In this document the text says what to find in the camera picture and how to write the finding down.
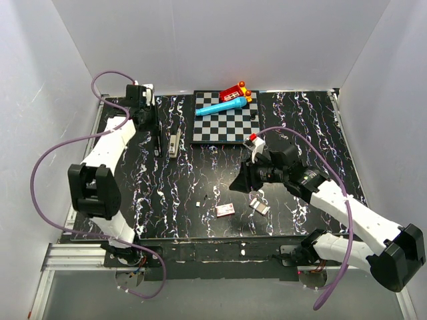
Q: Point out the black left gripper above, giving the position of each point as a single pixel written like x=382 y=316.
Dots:
x=153 y=126

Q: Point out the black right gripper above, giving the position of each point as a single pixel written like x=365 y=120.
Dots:
x=247 y=177

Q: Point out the black marker pen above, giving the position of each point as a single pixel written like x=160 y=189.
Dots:
x=158 y=134

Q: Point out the black silver stapler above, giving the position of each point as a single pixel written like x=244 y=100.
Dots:
x=173 y=146

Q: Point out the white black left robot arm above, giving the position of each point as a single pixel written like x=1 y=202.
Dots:
x=94 y=190

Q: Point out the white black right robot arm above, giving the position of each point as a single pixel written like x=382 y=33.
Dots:
x=391 y=253

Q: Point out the red white staple box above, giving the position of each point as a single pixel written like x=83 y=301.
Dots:
x=225 y=210

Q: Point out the black white chessboard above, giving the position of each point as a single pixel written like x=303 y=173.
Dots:
x=227 y=127

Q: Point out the red yellow toy bus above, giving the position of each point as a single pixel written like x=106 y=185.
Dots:
x=238 y=90

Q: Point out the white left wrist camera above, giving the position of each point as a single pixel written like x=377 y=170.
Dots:
x=147 y=94

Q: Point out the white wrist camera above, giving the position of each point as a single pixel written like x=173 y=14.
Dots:
x=147 y=94
x=256 y=145

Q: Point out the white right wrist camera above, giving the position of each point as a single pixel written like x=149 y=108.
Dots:
x=256 y=145

